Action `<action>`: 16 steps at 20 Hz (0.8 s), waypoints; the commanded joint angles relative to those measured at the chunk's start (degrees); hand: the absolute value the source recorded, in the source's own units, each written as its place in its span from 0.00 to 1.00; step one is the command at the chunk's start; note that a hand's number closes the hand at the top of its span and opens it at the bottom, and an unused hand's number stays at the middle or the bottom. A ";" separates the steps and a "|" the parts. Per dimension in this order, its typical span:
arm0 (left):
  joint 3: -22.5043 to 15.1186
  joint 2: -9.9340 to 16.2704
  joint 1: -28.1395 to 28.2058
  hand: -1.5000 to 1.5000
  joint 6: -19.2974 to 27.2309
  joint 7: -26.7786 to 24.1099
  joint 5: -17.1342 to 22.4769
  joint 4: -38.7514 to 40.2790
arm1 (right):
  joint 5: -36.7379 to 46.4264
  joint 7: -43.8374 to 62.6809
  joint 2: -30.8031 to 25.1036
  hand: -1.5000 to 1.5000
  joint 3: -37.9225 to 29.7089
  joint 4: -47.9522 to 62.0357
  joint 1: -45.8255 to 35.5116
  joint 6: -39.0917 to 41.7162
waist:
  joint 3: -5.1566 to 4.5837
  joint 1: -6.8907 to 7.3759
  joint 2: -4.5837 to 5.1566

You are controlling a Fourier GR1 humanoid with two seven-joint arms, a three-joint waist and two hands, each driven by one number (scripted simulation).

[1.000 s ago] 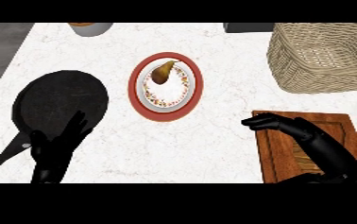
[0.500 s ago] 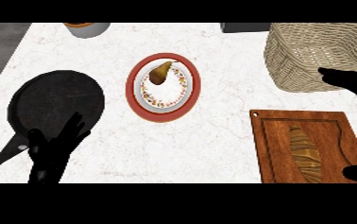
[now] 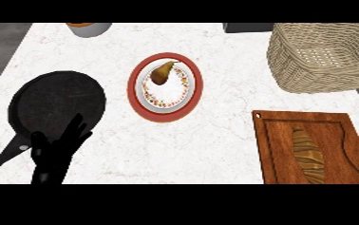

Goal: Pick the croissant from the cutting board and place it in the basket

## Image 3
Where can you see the red round placemat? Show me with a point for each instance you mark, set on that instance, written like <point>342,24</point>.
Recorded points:
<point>194,77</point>

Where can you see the brown pear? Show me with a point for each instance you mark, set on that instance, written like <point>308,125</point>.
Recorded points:
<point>162,73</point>

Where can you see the white patterned plate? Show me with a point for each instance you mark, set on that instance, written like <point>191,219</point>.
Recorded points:
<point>171,92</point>

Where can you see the beige wicker basket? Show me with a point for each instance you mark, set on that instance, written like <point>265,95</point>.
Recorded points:
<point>314,58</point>

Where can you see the dark grey appliance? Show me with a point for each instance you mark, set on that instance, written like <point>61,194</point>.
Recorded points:
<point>248,27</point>

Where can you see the grey cup with orange contents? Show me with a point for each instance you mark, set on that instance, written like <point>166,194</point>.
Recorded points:
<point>89,29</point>

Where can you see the black frying pan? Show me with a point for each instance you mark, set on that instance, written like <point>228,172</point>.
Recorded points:
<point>57,99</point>

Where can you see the brown wooden cutting board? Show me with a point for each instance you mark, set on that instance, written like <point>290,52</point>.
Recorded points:
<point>282,146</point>

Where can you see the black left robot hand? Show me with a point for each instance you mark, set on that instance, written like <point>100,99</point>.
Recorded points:
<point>55,159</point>

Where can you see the golden brown croissant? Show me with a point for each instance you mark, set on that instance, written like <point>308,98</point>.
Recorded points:
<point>310,156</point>

